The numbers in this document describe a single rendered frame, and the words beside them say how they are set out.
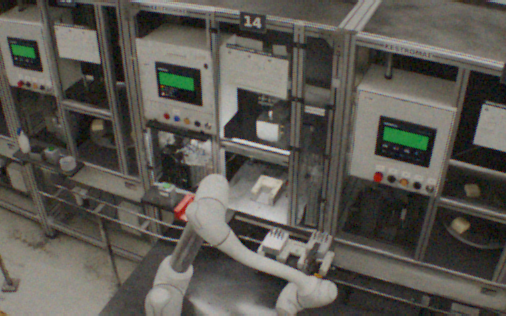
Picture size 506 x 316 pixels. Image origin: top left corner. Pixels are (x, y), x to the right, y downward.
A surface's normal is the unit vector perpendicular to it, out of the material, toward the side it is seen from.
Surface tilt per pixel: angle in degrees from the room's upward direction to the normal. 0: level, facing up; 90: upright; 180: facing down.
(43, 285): 0
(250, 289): 0
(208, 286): 0
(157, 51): 90
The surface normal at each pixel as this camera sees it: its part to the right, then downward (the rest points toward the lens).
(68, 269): -0.01, -0.80
